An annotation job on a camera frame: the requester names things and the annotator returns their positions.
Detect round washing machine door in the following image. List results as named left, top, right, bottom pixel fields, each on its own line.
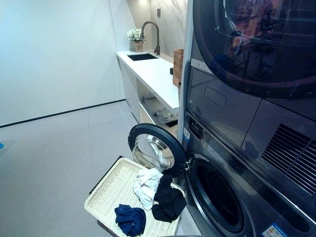
left=127, top=123, right=187, bottom=175

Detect grey front-load washing machine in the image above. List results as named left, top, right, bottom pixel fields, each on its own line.
left=182, top=111, right=316, bottom=237

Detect grey crumpled cloth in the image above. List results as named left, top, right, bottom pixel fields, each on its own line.
left=155, top=107, right=179, bottom=124

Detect white counter cabinet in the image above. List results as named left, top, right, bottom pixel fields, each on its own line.
left=115, top=50, right=180, bottom=128

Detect wooden box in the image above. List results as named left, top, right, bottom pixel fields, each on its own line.
left=172, top=48, right=184, bottom=88

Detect black undermount sink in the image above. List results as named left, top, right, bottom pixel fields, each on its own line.
left=126, top=52, right=159, bottom=61

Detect white garment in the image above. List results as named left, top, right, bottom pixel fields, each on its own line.
left=133, top=167, right=164, bottom=211

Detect black garment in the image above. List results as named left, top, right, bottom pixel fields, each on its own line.
left=151, top=173, right=187, bottom=222

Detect white flowers in pot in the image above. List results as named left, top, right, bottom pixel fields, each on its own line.
left=126, top=29, right=146, bottom=52

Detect white woven laundry basket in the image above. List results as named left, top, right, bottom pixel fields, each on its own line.
left=84, top=157, right=185, bottom=237

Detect grey gooseneck faucet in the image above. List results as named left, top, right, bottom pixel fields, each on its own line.
left=140, top=21, right=161, bottom=56

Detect blue garment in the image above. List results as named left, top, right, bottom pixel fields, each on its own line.
left=114, top=203, right=147, bottom=236

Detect grey stacked dryer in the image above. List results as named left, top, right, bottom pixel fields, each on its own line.
left=178, top=0, right=316, bottom=198

